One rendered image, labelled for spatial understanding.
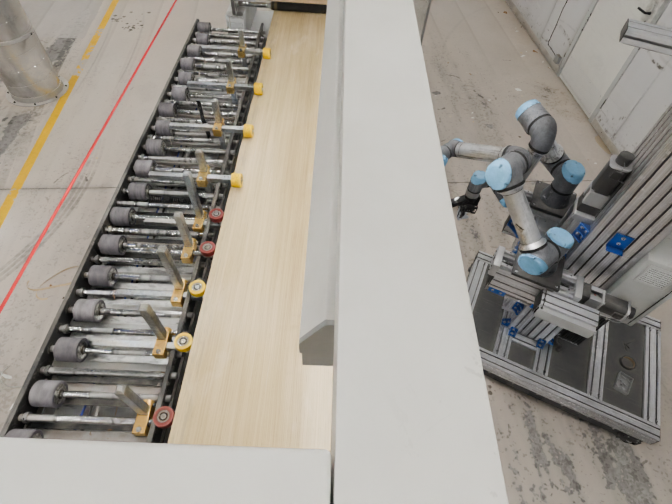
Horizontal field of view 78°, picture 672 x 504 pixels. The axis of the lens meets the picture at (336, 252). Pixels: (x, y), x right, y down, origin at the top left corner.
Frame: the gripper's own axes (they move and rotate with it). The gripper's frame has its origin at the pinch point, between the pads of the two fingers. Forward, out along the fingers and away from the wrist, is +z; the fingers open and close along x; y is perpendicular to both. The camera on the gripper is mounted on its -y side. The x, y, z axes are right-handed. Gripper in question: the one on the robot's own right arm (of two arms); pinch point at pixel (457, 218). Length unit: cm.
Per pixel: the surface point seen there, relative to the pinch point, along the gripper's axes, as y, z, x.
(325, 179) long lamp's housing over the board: -78, -154, -134
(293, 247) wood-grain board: -94, -7, -33
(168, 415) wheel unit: -136, -8, -120
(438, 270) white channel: -71, -163, -151
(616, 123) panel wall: 206, 60, 191
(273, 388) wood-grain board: -96, -7, -107
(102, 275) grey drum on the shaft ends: -188, -2, -53
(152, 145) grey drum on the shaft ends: -191, -2, 47
